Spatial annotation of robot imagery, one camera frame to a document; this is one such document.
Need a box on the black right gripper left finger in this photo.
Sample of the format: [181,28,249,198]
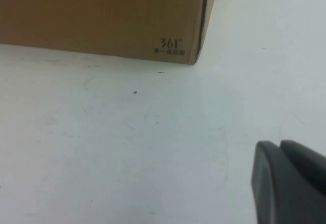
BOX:
[251,141,283,224]

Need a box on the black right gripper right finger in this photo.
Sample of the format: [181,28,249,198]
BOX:
[271,139,326,224]

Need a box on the brown cardboard shoe box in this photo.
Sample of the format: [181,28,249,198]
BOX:
[0,0,218,65]

